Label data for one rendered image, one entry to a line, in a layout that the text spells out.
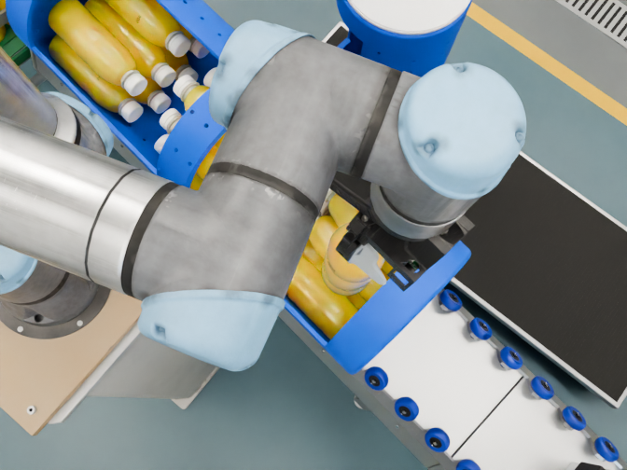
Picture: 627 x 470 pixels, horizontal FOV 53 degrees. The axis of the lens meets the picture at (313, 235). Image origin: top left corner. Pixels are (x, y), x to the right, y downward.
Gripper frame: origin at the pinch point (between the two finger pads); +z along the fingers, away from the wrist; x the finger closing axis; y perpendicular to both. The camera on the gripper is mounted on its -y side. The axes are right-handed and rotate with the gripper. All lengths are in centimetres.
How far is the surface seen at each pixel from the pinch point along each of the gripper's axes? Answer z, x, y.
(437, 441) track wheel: 47, -4, 31
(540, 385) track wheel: 46, 16, 37
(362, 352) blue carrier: 26.8, -5.5, 10.1
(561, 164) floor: 143, 111, 19
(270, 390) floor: 145, -20, 3
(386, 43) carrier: 46, 45, -29
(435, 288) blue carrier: 21.1, 7.8, 10.8
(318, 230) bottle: 35.6, 4.8, -9.1
